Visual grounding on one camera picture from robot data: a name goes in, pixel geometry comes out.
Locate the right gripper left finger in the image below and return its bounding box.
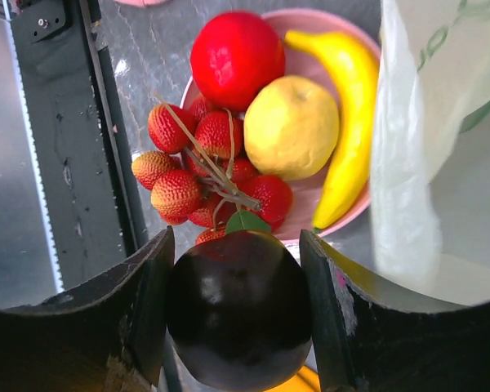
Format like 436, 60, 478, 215
0, 228, 175, 391

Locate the yellow fake pear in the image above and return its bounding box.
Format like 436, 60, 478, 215
243, 75, 340, 180

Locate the yellow fake banana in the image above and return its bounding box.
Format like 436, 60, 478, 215
284, 29, 379, 229

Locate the orange folded cloth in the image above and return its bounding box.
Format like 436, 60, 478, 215
266, 365, 321, 392

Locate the pink baseball cap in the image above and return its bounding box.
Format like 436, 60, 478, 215
115, 0, 167, 7

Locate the translucent green plastic bag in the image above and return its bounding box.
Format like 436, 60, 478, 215
370, 1, 490, 287

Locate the dark purple fake plum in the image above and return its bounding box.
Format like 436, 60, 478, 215
164, 230, 312, 391

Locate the pink plate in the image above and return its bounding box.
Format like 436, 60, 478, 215
183, 8, 381, 243

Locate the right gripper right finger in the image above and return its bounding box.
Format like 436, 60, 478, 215
299, 230, 490, 391

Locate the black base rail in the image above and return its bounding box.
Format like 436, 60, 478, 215
11, 1, 147, 292

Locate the red fake apple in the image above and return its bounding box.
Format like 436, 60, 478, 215
190, 11, 285, 112

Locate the red strawberry bunch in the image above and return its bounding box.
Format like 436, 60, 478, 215
131, 95, 293, 243

